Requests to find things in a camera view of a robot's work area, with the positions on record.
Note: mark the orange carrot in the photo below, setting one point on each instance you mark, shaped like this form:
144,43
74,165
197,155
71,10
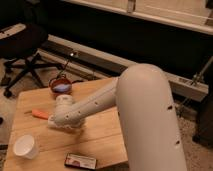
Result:
38,114

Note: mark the black office chair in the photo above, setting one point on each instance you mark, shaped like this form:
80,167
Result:
18,45

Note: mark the black and white box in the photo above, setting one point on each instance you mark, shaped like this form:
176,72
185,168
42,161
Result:
79,161

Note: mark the white paper cup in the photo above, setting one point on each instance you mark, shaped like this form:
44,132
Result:
26,147

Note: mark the metal tripod stand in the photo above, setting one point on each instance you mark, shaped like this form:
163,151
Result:
195,80

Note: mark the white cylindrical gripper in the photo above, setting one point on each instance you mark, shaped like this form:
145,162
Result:
64,100

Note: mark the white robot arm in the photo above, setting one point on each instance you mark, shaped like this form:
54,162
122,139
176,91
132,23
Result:
143,98

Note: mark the red bowl with blue contents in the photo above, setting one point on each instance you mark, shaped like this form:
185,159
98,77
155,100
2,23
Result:
60,86

